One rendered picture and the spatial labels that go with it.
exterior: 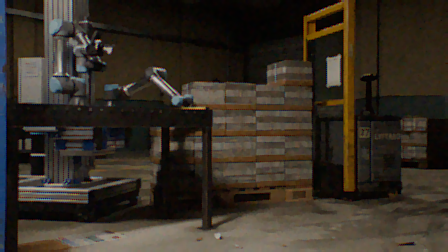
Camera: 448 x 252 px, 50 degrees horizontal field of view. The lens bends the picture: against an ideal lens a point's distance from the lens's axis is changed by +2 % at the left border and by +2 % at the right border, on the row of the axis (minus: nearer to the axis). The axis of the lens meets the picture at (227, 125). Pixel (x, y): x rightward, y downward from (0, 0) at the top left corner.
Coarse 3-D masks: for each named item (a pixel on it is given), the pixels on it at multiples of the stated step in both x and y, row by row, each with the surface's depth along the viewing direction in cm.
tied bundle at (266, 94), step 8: (256, 88) 417; (264, 88) 419; (272, 88) 423; (280, 88) 425; (256, 96) 417; (264, 96) 420; (272, 96) 423; (280, 96) 426; (272, 104) 422; (280, 104) 425
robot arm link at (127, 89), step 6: (162, 72) 393; (144, 78) 399; (162, 78) 394; (126, 84) 412; (132, 84) 406; (138, 84) 402; (144, 84) 401; (126, 90) 409; (132, 90) 407; (138, 90) 408; (126, 96) 411
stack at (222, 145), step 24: (216, 120) 402; (240, 120) 412; (264, 120) 420; (192, 144) 393; (216, 144) 401; (240, 144) 410; (264, 144) 419; (192, 168) 394; (216, 168) 401; (240, 168) 410; (264, 168) 418; (192, 192) 403; (216, 192) 401; (240, 192) 409; (264, 192) 418
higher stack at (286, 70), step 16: (272, 64) 452; (288, 64) 429; (304, 64) 435; (272, 80) 451; (288, 96) 428; (304, 96) 434; (288, 112) 428; (304, 112) 435; (288, 128) 431; (304, 128) 434; (288, 144) 428; (304, 144) 434; (288, 160) 430; (304, 160) 437; (288, 176) 428; (304, 176) 434; (288, 192) 428; (304, 192) 434
